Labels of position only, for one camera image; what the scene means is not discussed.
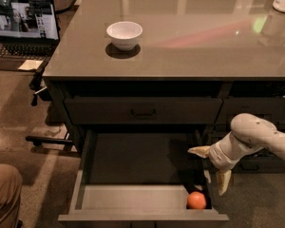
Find dark drawer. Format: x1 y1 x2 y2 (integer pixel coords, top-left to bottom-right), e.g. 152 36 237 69
216 98 285 125
65 97 222 124
210 129 285 155
206 152 285 174

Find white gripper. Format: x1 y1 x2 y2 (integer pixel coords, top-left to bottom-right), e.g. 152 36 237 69
187 133 262 196

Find dark middle right drawer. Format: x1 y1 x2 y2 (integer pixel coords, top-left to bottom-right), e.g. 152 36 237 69
210 129 285 155

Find black chair base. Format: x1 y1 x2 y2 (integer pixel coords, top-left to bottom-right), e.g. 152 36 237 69
26 63 73 151

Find orange fruit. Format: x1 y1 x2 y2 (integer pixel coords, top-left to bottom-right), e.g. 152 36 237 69
187 191 207 209

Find white ceramic bowl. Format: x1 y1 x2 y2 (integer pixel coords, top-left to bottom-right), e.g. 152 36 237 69
106 21 143 50

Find dark bottom right drawer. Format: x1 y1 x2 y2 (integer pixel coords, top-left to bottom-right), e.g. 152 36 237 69
206 152 285 174

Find dark top right drawer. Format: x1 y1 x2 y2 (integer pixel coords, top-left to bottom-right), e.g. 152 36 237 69
216 98 285 125

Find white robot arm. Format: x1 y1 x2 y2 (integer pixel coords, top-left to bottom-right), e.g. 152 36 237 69
188 113 285 196

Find white paper note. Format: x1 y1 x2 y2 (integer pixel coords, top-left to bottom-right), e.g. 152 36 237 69
18 60 42 71

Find open black laptop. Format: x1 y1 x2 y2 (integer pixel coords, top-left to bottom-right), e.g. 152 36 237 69
0 0 60 59

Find dark top left drawer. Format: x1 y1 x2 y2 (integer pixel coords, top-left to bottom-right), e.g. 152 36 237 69
65 97 222 124

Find person leg tan trousers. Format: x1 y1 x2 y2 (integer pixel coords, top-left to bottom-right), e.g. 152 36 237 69
0 164 22 228

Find grey counter cabinet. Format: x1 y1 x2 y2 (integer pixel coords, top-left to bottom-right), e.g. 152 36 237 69
44 0 285 228

